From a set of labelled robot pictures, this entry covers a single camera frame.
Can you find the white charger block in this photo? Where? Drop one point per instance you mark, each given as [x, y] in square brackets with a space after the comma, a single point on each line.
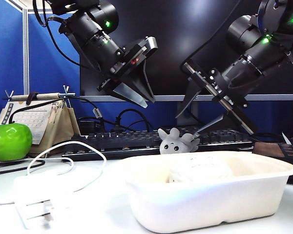
[34, 192]

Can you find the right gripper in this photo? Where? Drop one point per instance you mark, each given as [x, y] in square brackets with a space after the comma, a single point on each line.
[219, 87]

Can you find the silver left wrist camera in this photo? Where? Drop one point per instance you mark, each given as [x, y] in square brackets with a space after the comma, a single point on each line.
[150, 46]

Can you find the silver partition frame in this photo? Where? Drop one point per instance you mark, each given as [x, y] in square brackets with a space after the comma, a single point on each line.
[26, 61]

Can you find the beige desk calendar stand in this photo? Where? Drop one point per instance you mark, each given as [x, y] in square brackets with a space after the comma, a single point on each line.
[58, 126]

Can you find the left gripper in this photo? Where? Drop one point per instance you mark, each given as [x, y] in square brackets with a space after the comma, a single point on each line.
[127, 63]

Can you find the white grey plush octopus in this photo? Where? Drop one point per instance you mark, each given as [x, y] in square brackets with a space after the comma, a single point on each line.
[171, 146]

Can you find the white steamed bun toy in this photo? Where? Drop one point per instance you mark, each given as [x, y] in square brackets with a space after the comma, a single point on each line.
[200, 170]

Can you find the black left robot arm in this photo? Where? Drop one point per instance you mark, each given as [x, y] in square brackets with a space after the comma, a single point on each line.
[88, 26]

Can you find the white rectangular food container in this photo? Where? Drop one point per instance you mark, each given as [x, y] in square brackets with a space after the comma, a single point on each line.
[197, 207]

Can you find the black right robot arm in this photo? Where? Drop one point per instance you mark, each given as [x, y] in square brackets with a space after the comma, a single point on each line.
[258, 56]

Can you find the black power adapter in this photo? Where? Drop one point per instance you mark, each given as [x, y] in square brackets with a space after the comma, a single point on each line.
[88, 126]

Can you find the green apple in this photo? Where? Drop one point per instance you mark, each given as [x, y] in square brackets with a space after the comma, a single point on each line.
[9, 143]

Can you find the black mechanical keyboard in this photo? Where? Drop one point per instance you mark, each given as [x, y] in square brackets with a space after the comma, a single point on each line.
[127, 141]

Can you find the black computer monitor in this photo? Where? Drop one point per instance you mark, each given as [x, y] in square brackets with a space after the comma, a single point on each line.
[175, 24]

